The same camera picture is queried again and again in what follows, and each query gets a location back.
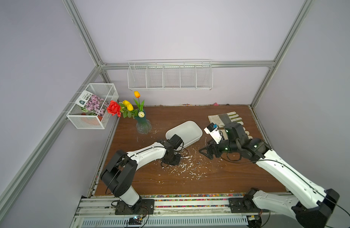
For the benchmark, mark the beige canvas work glove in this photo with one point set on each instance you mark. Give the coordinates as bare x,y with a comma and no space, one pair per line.
247,133

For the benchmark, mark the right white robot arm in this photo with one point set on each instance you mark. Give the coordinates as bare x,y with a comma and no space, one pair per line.
310,204

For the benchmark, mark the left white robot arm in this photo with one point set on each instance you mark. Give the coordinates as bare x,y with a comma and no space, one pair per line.
119,173

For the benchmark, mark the grey striped work glove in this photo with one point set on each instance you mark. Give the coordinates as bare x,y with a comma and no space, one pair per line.
222,119

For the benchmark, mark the purple potted flowers with card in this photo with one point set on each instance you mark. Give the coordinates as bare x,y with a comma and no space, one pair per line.
92,105

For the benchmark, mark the small white wire basket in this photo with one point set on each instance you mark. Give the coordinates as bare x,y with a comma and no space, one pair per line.
103,90

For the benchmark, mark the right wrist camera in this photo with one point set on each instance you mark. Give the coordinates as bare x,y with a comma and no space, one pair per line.
213,130

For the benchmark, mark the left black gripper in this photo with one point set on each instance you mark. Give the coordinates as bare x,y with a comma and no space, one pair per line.
175,162

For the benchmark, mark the white plastic storage box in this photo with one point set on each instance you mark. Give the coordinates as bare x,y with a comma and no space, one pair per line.
188,131

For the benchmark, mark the long white wire shelf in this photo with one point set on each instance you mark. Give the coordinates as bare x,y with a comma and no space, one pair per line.
170,75

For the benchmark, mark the glass vase with flowers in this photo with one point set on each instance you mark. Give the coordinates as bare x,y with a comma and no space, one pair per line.
127,110

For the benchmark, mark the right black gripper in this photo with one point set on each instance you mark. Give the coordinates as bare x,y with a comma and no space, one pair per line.
212,144

